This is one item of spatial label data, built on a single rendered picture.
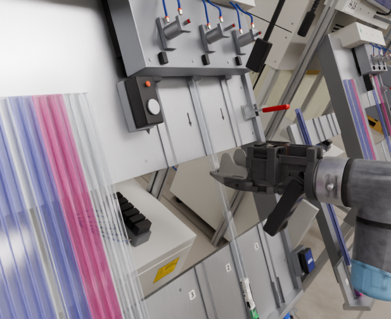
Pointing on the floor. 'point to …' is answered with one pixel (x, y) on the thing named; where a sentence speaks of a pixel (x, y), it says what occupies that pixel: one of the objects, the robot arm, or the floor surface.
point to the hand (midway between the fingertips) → (218, 176)
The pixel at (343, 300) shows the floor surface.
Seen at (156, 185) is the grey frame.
